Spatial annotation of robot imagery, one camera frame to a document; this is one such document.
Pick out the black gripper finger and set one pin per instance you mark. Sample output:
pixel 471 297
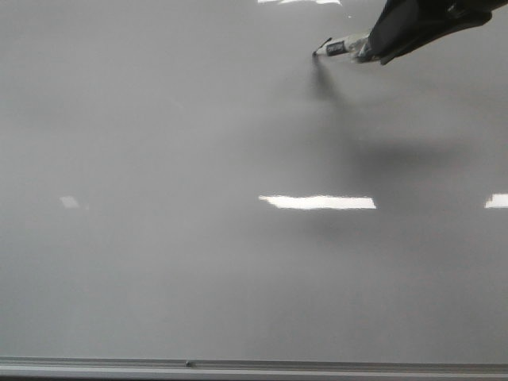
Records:
pixel 411 28
pixel 392 6

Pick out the white whiteboard marker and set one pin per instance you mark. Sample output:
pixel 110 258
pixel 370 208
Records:
pixel 356 46

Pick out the white whiteboard with aluminium frame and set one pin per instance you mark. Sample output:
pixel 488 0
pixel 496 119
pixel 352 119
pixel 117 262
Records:
pixel 187 193

